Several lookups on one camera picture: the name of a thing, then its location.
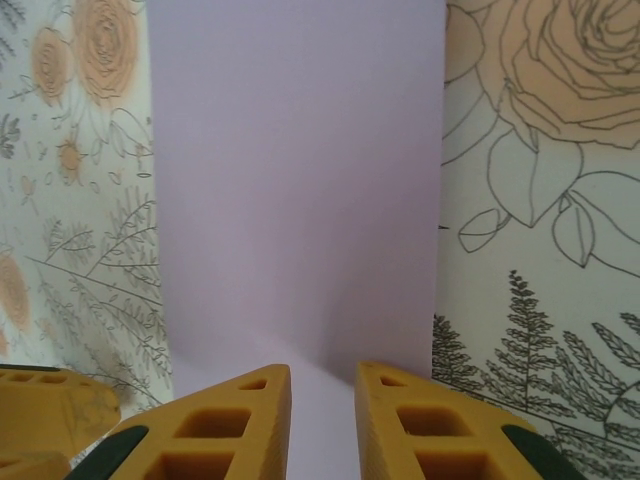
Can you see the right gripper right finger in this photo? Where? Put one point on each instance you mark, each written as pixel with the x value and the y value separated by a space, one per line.
pixel 375 430

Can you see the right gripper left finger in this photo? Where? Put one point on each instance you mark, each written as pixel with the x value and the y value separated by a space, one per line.
pixel 270 425

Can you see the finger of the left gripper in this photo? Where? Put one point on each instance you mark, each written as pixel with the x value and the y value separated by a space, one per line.
pixel 60 410
pixel 30 467

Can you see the purple paper sheet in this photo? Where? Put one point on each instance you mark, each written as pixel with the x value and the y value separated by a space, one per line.
pixel 300 175

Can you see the floral table mat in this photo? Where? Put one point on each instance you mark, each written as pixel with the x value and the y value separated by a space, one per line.
pixel 525 250

